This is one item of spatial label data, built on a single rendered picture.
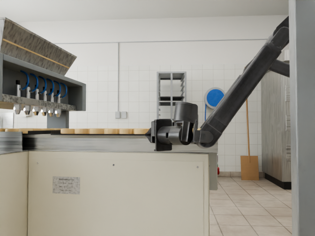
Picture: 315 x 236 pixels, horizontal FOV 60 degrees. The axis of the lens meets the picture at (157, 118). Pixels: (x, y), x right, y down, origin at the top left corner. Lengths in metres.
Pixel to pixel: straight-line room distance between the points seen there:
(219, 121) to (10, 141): 0.77
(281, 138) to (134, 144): 3.57
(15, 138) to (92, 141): 0.29
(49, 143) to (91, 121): 4.27
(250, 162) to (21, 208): 4.32
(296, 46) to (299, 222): 0.15
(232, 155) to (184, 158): 4.32
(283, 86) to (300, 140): 4.21
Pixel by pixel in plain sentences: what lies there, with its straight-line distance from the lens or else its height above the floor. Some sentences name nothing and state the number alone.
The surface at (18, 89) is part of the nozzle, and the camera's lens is 1.22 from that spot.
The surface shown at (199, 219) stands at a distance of 1.02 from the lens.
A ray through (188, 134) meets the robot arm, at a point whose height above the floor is 0.91.
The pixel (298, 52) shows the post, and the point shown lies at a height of 1.00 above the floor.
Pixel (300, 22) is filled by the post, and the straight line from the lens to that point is 0.28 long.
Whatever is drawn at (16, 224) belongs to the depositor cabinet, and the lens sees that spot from 1.18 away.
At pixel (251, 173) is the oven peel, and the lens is 5.09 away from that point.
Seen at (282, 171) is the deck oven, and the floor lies 0.27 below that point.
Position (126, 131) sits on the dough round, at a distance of 0.99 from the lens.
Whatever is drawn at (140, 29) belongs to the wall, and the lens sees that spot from 5.51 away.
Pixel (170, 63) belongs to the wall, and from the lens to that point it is 5.28.
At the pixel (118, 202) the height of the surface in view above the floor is 0.65.
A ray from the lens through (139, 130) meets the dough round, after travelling 0.97.
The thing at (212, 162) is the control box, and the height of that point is 0.80.
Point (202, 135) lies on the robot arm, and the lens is 0.78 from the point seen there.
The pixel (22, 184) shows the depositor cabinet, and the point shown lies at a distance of 1.17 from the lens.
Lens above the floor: 0.93
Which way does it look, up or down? 2 degrees up
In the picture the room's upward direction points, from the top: straight up
